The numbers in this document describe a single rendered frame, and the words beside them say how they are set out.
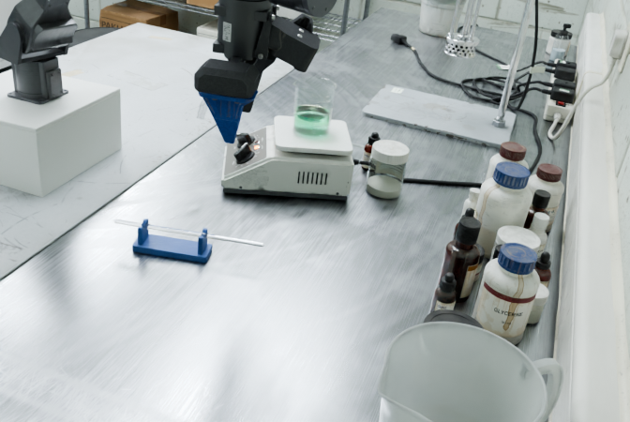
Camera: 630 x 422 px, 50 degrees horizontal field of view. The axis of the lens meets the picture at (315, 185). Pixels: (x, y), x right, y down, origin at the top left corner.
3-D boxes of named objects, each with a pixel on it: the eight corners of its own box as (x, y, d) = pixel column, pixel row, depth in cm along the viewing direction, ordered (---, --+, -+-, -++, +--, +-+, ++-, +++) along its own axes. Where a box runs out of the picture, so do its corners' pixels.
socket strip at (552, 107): (542, 120, 149) (547, 101, 147) (551, 71, 183) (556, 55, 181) (568, 126, 148) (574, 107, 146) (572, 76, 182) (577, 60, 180)
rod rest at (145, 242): (131, 251, 89) (130, 228, 87) (140, 238, 92) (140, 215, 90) (205, 263, 88) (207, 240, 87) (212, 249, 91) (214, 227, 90)
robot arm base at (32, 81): (6, 96, 103) (0, 57, 100) (36, 84, 108) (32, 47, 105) (42, 105, 101) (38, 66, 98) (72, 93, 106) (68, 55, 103)
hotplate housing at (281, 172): (220, 195, 105) (222, 148, 101) (224, 158, 116) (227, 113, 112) (362, 203, 107) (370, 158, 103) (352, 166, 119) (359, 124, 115)
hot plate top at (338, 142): (275, 151, 102) (275, 145, 102) (273, 119, 113) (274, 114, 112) (353, 157, 104) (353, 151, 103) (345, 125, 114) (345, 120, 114)
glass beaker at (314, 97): (319, 124, 112) (324, 74, 108) (337, 140, 107) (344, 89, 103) (279, 128, 109) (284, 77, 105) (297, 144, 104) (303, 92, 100)
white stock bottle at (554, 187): (508, 220, 108) (524, 164, 103) (528, 212, 111) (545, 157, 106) (538, 237, 104) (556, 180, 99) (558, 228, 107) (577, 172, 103)
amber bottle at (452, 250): (435, 300, 87) (453, 228, 82) (435, 280, 91) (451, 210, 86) (470, 307, 87) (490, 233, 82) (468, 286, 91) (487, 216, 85)
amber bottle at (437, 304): (424, 314, 84) (435, 267, 81) (442, 311, 85) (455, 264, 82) (434, 328, 82) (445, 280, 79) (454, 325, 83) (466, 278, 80)
